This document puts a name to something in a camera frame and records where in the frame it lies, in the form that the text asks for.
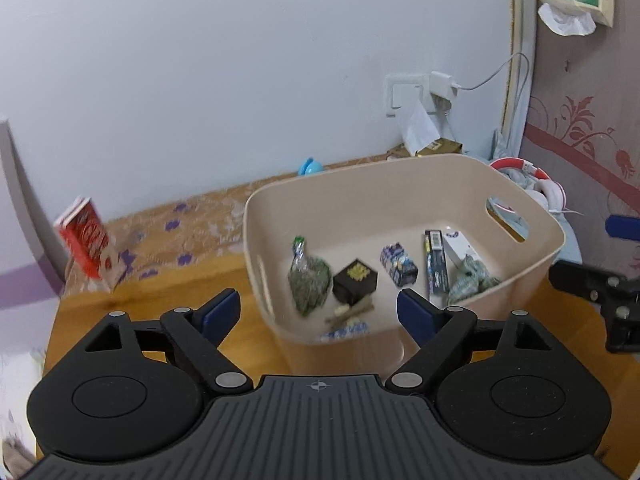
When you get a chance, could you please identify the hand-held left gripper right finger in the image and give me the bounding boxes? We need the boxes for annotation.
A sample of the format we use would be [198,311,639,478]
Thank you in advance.
[385,288,557,392]

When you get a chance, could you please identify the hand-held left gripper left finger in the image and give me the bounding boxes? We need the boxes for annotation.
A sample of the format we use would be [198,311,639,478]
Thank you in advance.
[82,288,254,396]

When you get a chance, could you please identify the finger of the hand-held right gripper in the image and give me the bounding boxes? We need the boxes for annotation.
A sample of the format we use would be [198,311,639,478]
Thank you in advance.
[604,214,640,239]
[548,259,640,308]

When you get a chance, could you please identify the long dark printed box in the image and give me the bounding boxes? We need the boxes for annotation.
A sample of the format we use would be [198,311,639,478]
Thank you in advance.
[424,230,449,295]

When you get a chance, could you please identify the small navy patterned box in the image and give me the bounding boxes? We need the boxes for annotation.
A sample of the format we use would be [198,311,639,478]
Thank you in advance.
[379,242,419,288]

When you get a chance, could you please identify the green checked cloth scrunchie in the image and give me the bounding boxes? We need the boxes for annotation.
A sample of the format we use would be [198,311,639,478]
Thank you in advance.
[446,255,501,306]

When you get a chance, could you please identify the blue white patterned box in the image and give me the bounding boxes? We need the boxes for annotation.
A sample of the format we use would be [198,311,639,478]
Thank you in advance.
[320,321,371,344]

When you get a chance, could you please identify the small black box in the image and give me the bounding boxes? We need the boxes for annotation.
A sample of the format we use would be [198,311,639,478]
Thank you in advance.
[332,258,377,306]

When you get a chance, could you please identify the small white box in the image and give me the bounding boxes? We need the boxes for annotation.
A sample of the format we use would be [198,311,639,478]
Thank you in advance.
[440,230,483,273]

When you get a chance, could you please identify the clear bag of green herbs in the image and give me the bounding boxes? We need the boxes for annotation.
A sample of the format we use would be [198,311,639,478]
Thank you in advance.
[287,235,333,317]

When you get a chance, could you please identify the beige plastic storage bin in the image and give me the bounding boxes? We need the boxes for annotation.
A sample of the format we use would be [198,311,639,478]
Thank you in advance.
[242,154,567,376]

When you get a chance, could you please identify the white red headphones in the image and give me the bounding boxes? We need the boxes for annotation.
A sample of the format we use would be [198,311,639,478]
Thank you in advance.
[489,157,568,216]

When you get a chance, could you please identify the floral brown table cover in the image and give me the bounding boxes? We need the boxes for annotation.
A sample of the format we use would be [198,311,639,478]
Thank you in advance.
[62,157,401,292]

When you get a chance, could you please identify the floral patterned panel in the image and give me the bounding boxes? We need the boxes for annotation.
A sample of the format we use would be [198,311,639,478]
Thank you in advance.
[520,0,640,281]

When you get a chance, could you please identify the red white drink carton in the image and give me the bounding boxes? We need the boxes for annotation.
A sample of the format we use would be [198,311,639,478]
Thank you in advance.
[54,196,126,292]

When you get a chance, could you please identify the brown cardboard box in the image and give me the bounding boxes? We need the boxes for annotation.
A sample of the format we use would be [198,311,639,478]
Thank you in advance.
[387,137,463,161]

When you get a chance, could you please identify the white paper bag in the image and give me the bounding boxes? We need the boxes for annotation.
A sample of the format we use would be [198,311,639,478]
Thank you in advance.
[397,100,441,157]

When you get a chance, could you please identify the white purple canvas board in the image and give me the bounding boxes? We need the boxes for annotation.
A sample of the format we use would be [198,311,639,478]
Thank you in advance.
[0,117,67,311]

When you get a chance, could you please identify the white plug charger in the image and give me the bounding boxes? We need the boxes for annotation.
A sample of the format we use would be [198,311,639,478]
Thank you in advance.
[429,71,460,111]

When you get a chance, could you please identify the white charger cable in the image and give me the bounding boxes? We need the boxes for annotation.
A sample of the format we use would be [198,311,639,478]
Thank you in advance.
[440,52,531,142]

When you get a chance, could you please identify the white wall socket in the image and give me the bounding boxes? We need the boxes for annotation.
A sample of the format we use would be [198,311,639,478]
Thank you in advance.
[385,72,431,118]

